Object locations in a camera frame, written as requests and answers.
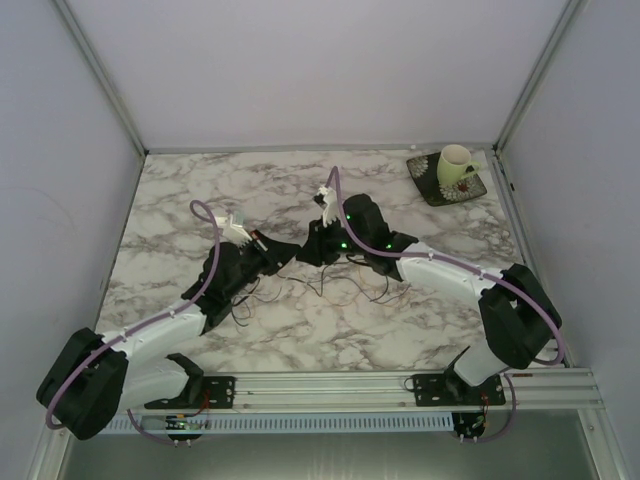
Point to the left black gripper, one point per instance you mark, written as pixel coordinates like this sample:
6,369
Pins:
277,253

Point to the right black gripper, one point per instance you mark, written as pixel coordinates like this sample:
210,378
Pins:
316,249

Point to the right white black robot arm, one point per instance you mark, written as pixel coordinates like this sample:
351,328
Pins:
518,318

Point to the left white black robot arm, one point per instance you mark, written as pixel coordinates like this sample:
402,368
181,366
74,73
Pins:
97,376

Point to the light green mug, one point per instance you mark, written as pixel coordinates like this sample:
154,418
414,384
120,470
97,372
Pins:
455,164

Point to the left green circuit board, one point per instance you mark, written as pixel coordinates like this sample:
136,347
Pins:
187,423

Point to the right black circuit board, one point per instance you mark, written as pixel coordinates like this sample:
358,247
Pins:
470,427

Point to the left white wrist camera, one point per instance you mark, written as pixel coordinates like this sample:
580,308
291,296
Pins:
233,230

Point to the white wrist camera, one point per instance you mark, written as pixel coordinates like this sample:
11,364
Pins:
233,230
326,198

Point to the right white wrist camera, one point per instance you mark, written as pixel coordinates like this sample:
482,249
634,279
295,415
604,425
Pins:
326,198

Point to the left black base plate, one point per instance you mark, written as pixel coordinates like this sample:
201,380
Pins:
215,392

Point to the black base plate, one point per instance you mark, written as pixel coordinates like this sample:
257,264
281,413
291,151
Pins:
432,390
215,392

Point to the blue slotted cable duct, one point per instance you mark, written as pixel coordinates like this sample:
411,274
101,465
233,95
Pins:
292,423

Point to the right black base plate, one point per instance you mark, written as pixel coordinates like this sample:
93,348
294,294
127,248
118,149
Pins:
432,390

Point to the left aluminium frame post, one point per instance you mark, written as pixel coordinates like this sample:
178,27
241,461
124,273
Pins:
100,73

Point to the aluminium frame post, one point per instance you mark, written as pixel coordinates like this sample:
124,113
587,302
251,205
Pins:
100,73
568,16

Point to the aluminium front rail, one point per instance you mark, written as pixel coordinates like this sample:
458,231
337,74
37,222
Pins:
357,391

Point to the right aluminium frame post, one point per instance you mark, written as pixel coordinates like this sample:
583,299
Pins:
568,16

